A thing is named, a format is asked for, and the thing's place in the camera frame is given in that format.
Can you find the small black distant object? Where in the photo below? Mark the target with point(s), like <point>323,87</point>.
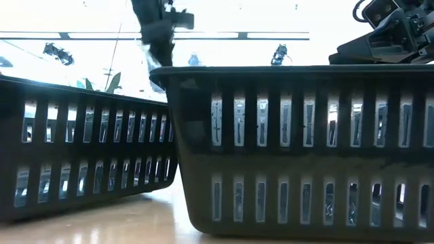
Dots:
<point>279,54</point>

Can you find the green artificial plant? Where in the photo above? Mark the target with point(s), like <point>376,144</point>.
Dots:
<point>113,83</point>

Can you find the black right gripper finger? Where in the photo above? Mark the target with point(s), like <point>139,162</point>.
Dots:
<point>346,59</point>
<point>390,40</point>

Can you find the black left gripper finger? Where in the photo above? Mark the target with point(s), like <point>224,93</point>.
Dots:
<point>162,54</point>

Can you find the black slotted plastic basket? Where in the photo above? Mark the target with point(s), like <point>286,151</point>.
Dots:
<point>84,152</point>
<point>305,159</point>

